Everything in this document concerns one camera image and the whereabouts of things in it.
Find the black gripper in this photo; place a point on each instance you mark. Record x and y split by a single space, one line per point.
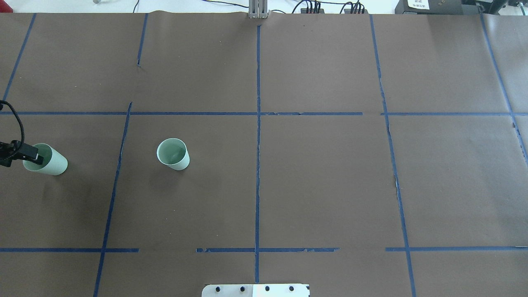
25 151

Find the pale green cup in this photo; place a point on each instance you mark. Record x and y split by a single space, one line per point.
173 153
53 163

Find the usb hub with orange plugs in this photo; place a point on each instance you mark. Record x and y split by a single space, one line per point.
312 7

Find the black computer box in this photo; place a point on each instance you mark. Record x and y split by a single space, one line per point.
441 7

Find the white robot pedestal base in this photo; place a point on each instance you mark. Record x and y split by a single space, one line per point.
257 290

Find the aluminium frame post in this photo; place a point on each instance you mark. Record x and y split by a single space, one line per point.
258 9

